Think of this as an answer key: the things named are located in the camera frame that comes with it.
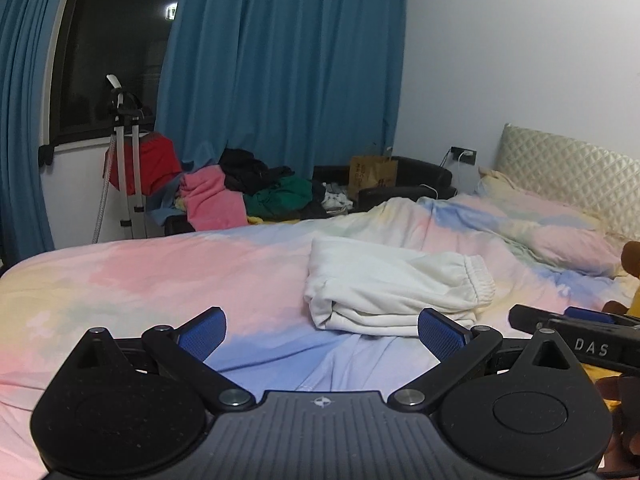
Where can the red garment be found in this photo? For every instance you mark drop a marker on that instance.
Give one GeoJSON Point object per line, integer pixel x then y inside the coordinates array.
{"type": "Point", "coordinates": [160, 160]}

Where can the green garment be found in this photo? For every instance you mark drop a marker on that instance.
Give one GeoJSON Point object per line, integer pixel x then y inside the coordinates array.
{"type": "Point", "coordinates": [280, 197]}

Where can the silver tripod with phone holder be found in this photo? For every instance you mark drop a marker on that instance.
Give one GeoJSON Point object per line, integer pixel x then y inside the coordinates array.
{"type": "Point", "coordinates": [135, 170]}

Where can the pastel tie-dye bedspread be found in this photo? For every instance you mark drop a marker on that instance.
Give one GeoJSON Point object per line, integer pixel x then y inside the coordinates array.
{"type": "Point", "coordinates": [150, 285]}

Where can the white patterned cloth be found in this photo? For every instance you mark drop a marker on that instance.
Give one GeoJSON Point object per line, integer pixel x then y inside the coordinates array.
{"type": "Point", "coordinates": [337, 200]}

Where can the black wall outlet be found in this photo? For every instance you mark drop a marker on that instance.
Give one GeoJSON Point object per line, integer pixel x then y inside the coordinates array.
{"type": "Point", "coordinates": [462, 155]}

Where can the white sweatshirt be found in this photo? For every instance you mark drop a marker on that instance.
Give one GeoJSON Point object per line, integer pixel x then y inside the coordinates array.
{"type": "Point", "coordinates": [390, 280]}

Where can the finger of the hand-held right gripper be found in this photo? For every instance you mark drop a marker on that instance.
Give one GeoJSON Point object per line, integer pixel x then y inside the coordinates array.
{"type": "Point", "coordinates": [530, 316]}
{"type": "Point", "coordinates": [590, 315]}

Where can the blue curtain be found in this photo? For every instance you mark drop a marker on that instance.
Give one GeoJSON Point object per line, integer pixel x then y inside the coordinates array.
{"type": "Point", "coordinates": [290, 60]}
{"type": "Point", "coordinates": [25, 110]}

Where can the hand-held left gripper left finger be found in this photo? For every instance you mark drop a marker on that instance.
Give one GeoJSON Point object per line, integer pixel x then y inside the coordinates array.
{"type": "Point", "coordinates": [202, 334]}

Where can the black garment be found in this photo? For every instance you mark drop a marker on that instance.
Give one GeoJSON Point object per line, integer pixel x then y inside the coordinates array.
{"type": "Point", "coordinates": [245, 167]}

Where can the blue garment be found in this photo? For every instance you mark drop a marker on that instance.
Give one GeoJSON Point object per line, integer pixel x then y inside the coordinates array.
{"type": "Point", "coordinates": [162, 207]}

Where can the black sofa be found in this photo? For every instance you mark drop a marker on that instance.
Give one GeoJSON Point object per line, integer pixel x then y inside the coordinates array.
{"type": "Point", "coordinates": [420, 172]}

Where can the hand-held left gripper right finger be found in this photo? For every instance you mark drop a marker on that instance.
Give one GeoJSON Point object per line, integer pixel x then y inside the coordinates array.
{"type": "Point", "coordinates": [440, 335]}

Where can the cream quilted headboard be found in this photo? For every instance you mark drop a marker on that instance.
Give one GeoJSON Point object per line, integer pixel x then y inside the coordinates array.
{"type": "Point", "coordinates": [575, 170]}

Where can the brown paper bag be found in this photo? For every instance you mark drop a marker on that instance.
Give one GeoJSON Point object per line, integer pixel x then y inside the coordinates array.
{"type": "Point", "coordinates": [372, 175]}

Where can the yellow garment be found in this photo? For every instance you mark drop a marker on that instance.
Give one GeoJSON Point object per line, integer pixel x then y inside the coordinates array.
{"type": "Point", "coordinates": [260, 219]}

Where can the dark window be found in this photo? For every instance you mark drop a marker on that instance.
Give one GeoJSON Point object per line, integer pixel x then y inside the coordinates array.
{"type": "Point", "coordinates": [110, 35]}

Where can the pastel pillow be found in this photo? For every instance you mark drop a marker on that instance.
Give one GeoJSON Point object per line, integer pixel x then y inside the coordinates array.
{"type": "Point", "coordinates": [550, 230]}

